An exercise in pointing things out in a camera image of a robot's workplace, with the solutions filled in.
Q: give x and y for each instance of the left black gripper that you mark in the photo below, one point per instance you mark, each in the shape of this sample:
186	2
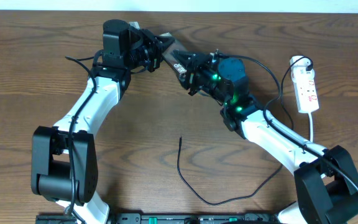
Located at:
157	46

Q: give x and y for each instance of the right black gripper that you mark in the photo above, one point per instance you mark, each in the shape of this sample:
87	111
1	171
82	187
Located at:
202	61

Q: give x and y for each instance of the Galaxy S25 Ultra smartphone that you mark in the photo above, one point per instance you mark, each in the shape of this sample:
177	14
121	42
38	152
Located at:
170	58

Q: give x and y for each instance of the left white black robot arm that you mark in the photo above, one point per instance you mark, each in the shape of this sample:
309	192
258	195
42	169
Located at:
64	166

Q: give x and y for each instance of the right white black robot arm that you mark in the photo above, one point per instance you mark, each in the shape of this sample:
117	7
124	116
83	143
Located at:
326	180

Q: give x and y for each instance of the white USB charger adapter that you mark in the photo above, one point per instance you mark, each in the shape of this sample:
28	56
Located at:
301	61

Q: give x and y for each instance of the white power strip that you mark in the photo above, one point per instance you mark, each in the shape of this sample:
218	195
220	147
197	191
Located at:
305	90

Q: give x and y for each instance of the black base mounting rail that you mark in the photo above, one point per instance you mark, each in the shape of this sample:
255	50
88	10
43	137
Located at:
136	218

